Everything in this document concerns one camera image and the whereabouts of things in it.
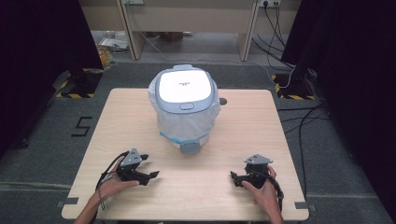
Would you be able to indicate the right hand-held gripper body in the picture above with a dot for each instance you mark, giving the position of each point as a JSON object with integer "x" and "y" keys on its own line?
{"x": 257, "y": 174}

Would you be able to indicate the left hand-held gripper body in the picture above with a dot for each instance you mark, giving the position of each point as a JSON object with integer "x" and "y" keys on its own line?
{"x": 130, "y": 166}

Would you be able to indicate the blue-grey trash bin white lid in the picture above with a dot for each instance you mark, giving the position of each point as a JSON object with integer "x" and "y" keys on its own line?
{"x": 186, "y": 88}

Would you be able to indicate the person's left hand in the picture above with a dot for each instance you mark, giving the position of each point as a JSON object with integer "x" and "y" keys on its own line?
{"x": 116, "y": 186}

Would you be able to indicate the person's right hand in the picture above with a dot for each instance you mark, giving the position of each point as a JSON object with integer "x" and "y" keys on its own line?
{"x": 266, "y": 199}

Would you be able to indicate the white plastic bin liner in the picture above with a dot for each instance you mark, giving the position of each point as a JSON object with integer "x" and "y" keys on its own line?
{"x": 186, "y": 124}

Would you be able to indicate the grey tape strip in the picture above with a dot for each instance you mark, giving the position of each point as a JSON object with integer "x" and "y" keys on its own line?
{"x": 67, "y": 202}
{"x": 303, "y": 206}

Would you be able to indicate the hazard-striped stand base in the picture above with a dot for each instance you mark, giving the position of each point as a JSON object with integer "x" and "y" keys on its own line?
{"x": 76, "y": 90}
{"x": 294, "y": 91}

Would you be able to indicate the clutter of packets on floor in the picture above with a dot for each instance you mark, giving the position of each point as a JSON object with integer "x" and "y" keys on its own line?
{"x": 109, "y": 46}

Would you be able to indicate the black curtain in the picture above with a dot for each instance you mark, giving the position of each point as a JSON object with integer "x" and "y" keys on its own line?
{"x": 348, "y": 93}
{"x": 37, "y": 62}

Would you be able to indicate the beige office desk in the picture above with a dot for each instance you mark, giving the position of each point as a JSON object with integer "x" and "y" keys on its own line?
{"x": 186, "y": 18}

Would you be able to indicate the white wall power outlet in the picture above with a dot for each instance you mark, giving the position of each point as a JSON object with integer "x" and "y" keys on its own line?
{"x": 269, "y": 3}

